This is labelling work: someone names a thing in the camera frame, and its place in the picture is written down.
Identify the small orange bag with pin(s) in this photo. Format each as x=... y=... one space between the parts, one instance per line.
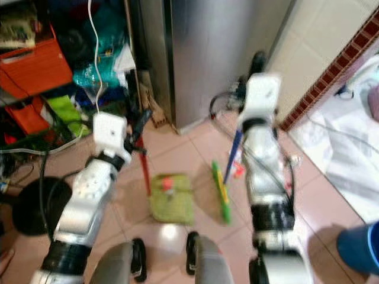
x=29 y=117

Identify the grey right robot leg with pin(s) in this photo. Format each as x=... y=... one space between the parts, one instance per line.
x=216 y=263

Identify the orange plastic crate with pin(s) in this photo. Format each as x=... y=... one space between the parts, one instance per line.
x=35 y=68

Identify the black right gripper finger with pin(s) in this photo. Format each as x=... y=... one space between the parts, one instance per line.
x=257 y=64

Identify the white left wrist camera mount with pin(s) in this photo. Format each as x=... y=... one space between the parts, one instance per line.
x=109 y=131

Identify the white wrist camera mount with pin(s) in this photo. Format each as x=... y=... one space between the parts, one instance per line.
x=263 y=96
x=109 y=131

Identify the red scrap of rubbish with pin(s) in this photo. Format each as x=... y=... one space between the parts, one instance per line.
x=167 y=184

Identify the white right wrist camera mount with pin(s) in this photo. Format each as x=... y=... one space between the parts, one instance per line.
x=263 y=96

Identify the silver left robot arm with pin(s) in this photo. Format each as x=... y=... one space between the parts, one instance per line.
x=86 y=198

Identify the lime green bag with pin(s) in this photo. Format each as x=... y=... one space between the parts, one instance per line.
x=68 y=112

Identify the white and red paper rubbish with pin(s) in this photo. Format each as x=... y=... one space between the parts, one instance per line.
x=238 y=168

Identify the black round stand base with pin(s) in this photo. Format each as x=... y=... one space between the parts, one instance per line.
x=32 y=210

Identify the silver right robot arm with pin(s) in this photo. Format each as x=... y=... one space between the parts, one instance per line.
x=269 y=183

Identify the blue plastic bucket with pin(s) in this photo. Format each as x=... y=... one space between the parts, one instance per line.
x=360 y=248

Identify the grey left robot leg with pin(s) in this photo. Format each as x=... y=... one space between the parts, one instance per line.
x=121 y=263

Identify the teal plastic bag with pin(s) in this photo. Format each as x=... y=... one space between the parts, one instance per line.
x=109 y=53

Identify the white cloth sheet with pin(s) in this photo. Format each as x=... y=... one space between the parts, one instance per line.
x=343 y=154

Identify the silver refrigerator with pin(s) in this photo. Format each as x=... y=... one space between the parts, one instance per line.
x=225 y=59

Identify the grey robot leg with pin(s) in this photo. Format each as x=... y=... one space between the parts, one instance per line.
x=216 y=263
x=121 y=263

